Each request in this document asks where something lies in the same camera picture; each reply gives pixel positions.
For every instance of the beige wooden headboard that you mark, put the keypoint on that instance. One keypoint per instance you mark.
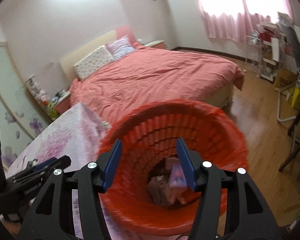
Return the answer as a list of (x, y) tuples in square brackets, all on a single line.
[(68, 62)]

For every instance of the bed with coral duvet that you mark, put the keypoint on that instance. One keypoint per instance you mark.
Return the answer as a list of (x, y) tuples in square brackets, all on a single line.
[(151, 75)]

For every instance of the pink striped pillow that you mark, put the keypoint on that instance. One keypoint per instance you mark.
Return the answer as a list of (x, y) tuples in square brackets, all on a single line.
[(120, 47)]

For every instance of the pink right nightstand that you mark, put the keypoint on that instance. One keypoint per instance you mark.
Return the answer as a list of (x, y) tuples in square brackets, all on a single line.
[(157, 44)]

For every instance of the floral purple table cloth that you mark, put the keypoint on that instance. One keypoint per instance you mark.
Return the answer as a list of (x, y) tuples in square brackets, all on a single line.
[(77, 133)]

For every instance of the pink nightstand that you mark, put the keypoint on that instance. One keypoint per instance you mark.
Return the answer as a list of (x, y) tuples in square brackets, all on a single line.
[(157, 44), (61, 101)]

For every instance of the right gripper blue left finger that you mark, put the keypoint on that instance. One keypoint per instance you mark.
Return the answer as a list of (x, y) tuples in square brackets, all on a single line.
[(107, 165)]

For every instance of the white wire rack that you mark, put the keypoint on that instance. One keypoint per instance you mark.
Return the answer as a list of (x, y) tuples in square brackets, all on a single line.
[(253, 55)]

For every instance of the blue tissue pack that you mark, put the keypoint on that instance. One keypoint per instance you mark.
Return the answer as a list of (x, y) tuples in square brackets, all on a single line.
[(177, 178)]

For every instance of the plush toy stack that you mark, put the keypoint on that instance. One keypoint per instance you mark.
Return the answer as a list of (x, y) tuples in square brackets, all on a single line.
[(46, 103)]

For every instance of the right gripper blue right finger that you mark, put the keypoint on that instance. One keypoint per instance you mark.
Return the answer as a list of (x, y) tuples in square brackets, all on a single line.
[(191, 162)]

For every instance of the yellow snack bag wrapper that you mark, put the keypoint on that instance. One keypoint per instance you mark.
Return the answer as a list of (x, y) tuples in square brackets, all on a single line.
[(158, 186)]

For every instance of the pink window curtain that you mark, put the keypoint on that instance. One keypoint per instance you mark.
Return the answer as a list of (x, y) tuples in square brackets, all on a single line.
[(235, 19)]

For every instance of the floral sliding wardrobe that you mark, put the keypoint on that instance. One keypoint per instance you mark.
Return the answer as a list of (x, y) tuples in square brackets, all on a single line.
[(21, 119)]

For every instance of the white metal chair frame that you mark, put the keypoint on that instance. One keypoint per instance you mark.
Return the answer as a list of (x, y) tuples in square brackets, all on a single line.
[(288, 95)]

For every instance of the white floral pillow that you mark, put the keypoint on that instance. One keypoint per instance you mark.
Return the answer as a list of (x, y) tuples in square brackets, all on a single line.
[(93, 62)]

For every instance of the cardboard box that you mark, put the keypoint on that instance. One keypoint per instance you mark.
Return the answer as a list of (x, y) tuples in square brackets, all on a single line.
[(284, 77)]

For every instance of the pink left nightstand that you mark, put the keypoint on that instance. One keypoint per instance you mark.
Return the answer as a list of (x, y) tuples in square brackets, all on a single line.
[(61, 101)]

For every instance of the red plastic trash basket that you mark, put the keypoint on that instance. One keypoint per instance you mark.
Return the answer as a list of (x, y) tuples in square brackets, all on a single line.
[(148, 194)]

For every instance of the white storage cart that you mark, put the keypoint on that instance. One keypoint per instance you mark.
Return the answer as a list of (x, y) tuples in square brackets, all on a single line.
[(273, 48)]

